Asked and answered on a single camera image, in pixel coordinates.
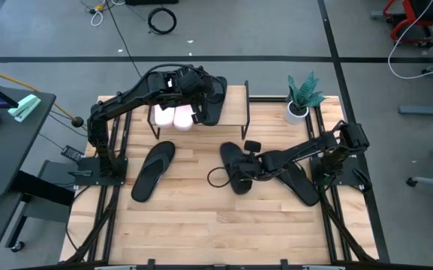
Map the black chunky rubber slide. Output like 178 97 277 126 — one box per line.
200 76 229 128
219 141 255 197

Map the red framed cart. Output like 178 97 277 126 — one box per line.
370 0 433 50

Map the long white cable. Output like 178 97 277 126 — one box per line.
387 0 433 81

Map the dark grey desk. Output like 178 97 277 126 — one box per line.
0 85 57 197

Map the black power adapter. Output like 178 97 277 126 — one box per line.
61 145 87 164

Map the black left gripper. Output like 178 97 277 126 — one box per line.
178 67 214 125

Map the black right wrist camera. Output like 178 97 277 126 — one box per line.
243 139 263 154

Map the yellow cable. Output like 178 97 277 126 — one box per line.
0 63 75 122

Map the office chair base with castors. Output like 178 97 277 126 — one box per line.
405 147 433 236

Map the coiled black cable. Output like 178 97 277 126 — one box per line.
146 7 178 36

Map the grey desk base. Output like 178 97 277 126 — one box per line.
5 159 77 254

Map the white cup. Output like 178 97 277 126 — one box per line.
284 100 311 126

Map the green artificial plant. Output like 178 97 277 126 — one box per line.
286 70 326 112

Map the wooden shelf with black frame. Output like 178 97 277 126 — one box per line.
146 79 251 141

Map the black looped gripper cable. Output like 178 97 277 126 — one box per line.
206 166 242 189

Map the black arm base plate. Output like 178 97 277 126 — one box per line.
74 156 129 188
309 155 368 188

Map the black flip-flop with label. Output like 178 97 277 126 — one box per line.
275 160 321 208
130 140 177 204

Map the short white cable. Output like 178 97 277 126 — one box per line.
89 10 105 28

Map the mint green stapler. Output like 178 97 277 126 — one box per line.
7 94 42 124

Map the thin black floor cable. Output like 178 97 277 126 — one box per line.
103 0 143 78

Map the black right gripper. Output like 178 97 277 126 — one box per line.
230 151 269 187

